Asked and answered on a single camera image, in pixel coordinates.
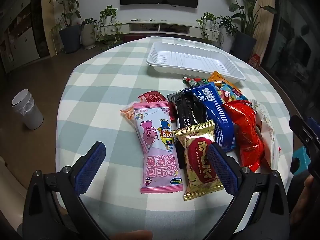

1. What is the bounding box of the glass sliding door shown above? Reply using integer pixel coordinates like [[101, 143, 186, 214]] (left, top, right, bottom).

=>
[[260, 0, 320, 120]]

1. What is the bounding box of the clear orange snack packet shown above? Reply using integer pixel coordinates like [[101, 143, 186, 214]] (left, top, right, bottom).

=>
[[120, 104, 137, 131]]

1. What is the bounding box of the person's left hand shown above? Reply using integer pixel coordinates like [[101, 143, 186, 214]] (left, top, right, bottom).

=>
[[117, 229, 153, 240]]

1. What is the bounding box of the red storage box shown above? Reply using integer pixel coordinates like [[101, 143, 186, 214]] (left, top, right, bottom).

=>
[[123, 34, 145, 44]]

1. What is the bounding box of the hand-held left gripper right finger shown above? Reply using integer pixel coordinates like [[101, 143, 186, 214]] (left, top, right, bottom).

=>
[[207, 143, 291, 240]]

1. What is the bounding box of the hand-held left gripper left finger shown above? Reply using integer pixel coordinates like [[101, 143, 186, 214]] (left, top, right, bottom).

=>
[[24, 141, 110, 240]]

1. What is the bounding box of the red textured snack packet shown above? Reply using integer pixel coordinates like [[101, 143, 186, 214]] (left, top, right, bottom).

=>
[[138, 91, 176, 123]]

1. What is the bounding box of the red green striped packet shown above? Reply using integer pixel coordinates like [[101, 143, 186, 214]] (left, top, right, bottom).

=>
[[182, 77, 209, 87]]

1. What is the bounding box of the trailing pothos plant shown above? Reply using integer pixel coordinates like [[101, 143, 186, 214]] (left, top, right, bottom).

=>
[[196, 11, 224, 47], [96, 5, 124, 47]]

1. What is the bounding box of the small plant in ribbed pot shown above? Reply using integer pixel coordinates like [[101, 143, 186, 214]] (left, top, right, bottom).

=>
[[79, 18, 97, 50]]

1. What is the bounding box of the pink cartoon snack packet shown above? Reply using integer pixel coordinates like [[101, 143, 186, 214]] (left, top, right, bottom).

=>
[[133, 100, 185, 194]]

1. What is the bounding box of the white trash bin with bag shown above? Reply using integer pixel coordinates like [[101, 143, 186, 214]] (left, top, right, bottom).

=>
[[11, 89, 44, 130]]

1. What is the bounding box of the black snack packet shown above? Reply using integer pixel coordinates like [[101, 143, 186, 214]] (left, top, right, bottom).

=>
[[167, 88, 208, 153]]

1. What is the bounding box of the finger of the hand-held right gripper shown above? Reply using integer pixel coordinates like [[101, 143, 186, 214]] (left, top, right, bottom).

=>
[[289, 114, 319, 153], [307, 116, 320, 140]]

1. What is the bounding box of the white plastic tray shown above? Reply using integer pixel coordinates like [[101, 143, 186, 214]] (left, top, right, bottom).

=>
[[146, 42, 247, 82]]

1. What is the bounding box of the bushy plant in white pot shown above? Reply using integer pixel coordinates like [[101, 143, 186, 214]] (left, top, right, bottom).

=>
[[219, 16, 239, 54]]

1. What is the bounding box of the leafy tree in blue pot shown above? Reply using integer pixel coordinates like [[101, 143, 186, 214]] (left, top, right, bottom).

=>
[[50, 0, 82, 54]]

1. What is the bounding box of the white wall cupboard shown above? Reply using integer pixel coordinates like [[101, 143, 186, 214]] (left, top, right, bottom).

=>
[[0, 0, 42, 74]]

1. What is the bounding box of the red paper bag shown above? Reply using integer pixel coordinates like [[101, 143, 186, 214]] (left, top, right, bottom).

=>
[[249, 53, 262, 68]]

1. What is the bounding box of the person's right hand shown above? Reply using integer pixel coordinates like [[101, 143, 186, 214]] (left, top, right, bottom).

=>
[[293, 174, 317, 222]]

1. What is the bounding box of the blue snack packet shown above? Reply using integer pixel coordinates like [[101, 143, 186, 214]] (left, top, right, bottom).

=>
[[185, 82, 237, 153]]

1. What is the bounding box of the gold packet with red label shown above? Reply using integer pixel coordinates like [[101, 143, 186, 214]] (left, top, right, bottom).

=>
[[173, 120, 224, 202]]

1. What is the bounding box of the teal stool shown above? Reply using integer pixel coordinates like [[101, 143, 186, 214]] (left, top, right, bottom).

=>
[[291, 149, 312, 176]]

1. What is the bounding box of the white snack packet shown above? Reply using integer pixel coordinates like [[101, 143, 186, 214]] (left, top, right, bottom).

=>
[[250, 99, 281, 170]]

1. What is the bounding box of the shiny red snack packet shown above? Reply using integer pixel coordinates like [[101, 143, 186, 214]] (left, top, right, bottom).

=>
[[222, 99, 265, 172]]

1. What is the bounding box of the white television cabinet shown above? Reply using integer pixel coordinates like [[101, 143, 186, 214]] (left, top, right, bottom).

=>
[[101, 19, 217, 40]]

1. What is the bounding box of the broad-leaf plant in blue pot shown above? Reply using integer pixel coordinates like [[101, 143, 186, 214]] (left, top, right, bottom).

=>
[[217, 0, 278, 58]]

